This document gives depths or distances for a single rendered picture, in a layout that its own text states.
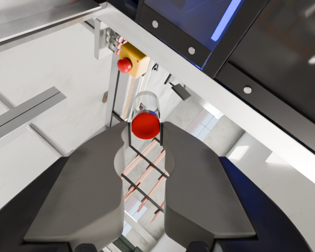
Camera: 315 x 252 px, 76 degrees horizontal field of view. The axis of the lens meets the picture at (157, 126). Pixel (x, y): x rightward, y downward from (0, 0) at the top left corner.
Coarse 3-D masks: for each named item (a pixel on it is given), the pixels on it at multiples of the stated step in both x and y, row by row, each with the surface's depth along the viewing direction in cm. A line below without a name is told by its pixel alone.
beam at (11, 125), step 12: (36, 96) 117; (48, 96) 119; (60, 96) 121; (12, 108) 109; (24, 108) 111; (36, 108) 113; (48, 108) 115; (60, 108) 124; (0, 120) 104; (12, 120) 106; (24, 120) 107; (36, 120) 113; (0, 132) 101; (12, 132) 104; (24, 132) 111; (0, 144) 102
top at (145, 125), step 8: (144, 112) 13; (136, 120) 13; (144, 120) 14; (152, 120) 13; (136, 128) 14; (144, 128) 14; (152, 128) 14; (136, 136) 14; (144, 136) 14; (152, 136) 14
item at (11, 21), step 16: (0, 0) 32; (16, 0) 34; (32, 0) 36; (48, 0) 38; (64, 0) 41; (80, 0) 44; (0, 16) 34; (16, 16) 36; (32, 16) 37; (48, 16) 39; (64, 16) 40; (0, 32) 33; (16, 32) 34
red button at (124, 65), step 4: (120, 60) 53; (124, 60) 53; (128, 60) 54; (120, 64) 53; (124, 64) 53; (128, 64) 53; (120, 68) 54; (124, 68) 53; (128, 68) 54; (124, 72) 55
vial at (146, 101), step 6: (138, 96) 16; (144, 96) 16; (150, 96) 16; (156, 96) 17; (138, 102) 15; (144, 102) 15; (150, 102) 15; (156, 102) 16; (132, 108) 15; (138, 108) 14; (144, 108) 14; (150, 108) 14; (156, 108) 15; (132, 114) 15; (156, 114) 14
